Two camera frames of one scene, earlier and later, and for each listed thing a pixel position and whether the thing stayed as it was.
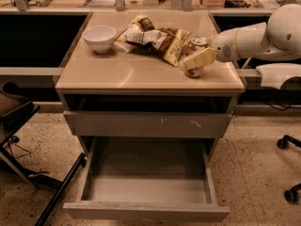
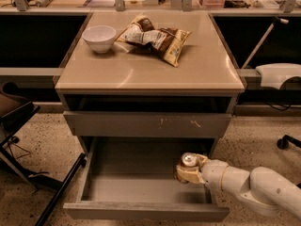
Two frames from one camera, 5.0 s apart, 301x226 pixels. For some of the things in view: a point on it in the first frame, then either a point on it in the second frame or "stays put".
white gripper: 223,47 to 213,173
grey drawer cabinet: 127,91 stays put
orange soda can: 193,46 to 188,159
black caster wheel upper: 283,142 stays put
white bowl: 100,38 stays put
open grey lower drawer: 148,180 stays put
